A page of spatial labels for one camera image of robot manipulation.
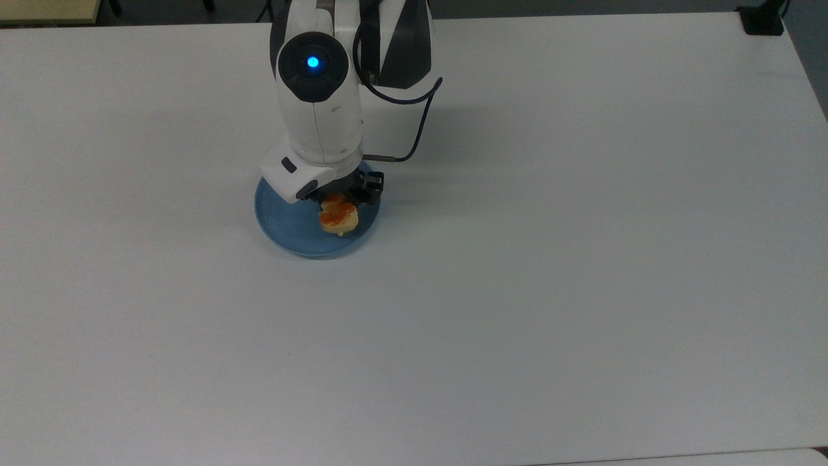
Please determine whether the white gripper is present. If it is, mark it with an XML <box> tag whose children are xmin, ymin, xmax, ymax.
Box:
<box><xmin>259</xmin><ymin>141</ymin><xmax>386</xmax><ymax>206</ymax></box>

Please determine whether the yellow bread with orange topping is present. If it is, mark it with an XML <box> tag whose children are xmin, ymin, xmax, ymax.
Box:
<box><xmin>318</xmin><ymin>192</ymin><xmax>360</xmax><ymax>236</ymax></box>

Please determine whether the blue round plate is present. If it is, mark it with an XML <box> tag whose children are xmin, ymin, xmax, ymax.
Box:
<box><xmin>254</xmin><ymin>162</ymin><xmax>382</xmax><ymax>260</ymax></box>

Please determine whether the light wooden desk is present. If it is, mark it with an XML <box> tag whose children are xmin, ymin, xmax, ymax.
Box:
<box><xmin>0</xmin><ymin>0</ymin><xmax>103</xmax><ymax>26</ymax></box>

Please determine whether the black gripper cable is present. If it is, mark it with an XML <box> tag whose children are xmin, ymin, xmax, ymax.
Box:
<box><xmin>353</xmin><ymin>13</ymin><xmax>444</xmax><ymax>163</ymax></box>

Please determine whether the black clamp camera stand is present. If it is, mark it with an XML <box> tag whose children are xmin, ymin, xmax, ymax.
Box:
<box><xmin>736</xmin><ymin>0</ymin><xmax>787</xmax><ymax>37</ymax></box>

